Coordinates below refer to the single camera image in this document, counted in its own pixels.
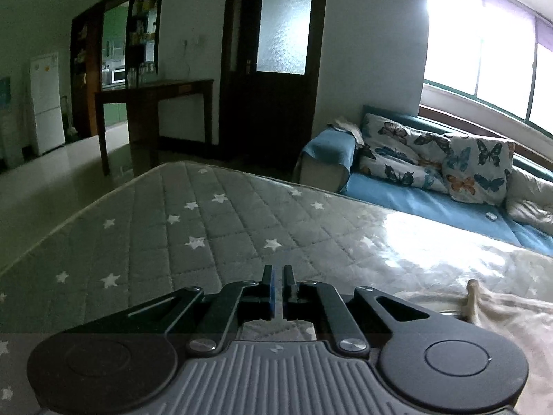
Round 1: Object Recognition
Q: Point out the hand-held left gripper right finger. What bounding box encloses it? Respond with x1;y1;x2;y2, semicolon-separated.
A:
282;265;452;353

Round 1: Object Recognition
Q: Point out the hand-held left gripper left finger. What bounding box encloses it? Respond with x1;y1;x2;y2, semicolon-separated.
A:
127;265;277;353

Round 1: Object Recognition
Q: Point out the cream cloth garment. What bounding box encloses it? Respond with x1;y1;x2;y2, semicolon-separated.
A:
240;280;553;415

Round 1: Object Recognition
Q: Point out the grey star quilted table cover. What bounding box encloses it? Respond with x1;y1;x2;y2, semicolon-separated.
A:
0;161;553;415

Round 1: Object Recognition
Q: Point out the blue towel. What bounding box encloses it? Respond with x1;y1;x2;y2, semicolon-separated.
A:
300;127;359;193

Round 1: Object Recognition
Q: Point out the blue sofa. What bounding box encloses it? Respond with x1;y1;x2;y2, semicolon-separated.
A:
294;104;553;257

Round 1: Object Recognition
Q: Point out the butterfly print pillow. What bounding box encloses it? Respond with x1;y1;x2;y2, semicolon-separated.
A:
441;135;516;206
358;113;453;194

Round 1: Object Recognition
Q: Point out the small cream cloth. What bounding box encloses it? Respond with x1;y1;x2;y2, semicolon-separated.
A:
330;116;364;145

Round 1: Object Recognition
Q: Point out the dark wooden glass door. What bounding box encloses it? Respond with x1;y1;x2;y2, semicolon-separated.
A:
219;0;329;163

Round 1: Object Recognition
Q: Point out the dark wooden console table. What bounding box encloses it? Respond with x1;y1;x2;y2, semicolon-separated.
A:
94;79;215;176

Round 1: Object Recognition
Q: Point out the cream cushion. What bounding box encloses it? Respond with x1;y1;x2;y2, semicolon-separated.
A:
505;165;553;238

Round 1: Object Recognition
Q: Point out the dark wooden shelf unit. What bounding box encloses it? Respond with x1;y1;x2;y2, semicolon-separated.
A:
69;0;167;139

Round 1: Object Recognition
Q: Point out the white refrigerator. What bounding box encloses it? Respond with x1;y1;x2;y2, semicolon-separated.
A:
29;51;66;156

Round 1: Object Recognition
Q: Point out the large window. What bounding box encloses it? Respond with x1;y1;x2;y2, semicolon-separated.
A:
422;0;553;139

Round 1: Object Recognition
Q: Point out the purple window blind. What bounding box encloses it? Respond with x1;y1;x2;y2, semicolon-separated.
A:
479;0;553;50

